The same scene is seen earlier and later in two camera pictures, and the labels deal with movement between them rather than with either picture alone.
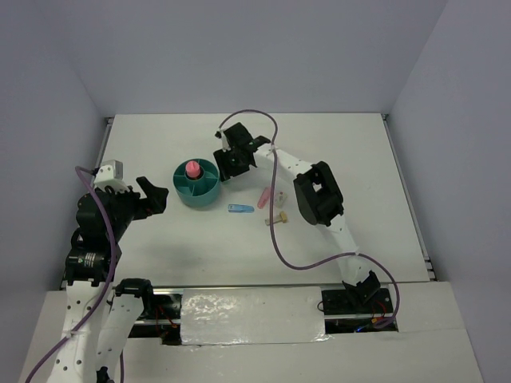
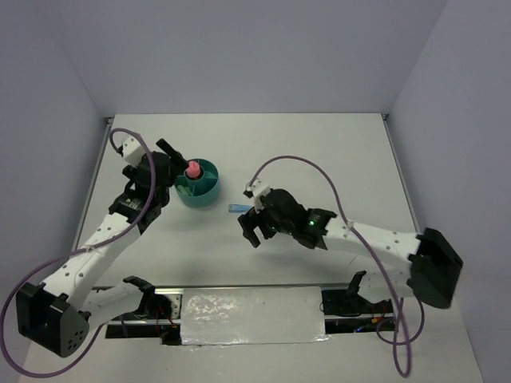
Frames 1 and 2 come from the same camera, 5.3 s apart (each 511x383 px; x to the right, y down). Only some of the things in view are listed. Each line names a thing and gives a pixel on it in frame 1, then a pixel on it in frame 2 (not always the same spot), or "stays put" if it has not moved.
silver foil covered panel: (252, 316) stays put
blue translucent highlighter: (240, 208) stays put
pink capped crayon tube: (192, 168) stays put
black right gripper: (225, 170) → (250, 220)
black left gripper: (156, 197) → (176, 156)
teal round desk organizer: (199, 191) stays put
